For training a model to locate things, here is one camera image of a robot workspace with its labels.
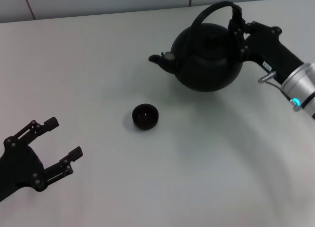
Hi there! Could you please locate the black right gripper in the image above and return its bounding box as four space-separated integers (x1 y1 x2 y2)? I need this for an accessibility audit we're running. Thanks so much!
228 3 306 85

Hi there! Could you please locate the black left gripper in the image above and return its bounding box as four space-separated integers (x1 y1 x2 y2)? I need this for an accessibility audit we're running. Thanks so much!
0 117 84 203

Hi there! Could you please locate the black round teapot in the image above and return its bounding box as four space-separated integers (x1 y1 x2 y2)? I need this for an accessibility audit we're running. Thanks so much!
148 0 244 93

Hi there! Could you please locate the small black teacup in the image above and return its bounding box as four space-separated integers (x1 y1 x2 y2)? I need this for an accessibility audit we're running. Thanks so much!
131 103 159 131

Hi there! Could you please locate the grey gripper cable with connector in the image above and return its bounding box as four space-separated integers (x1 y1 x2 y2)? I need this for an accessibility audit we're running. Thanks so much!
257 71 296 102

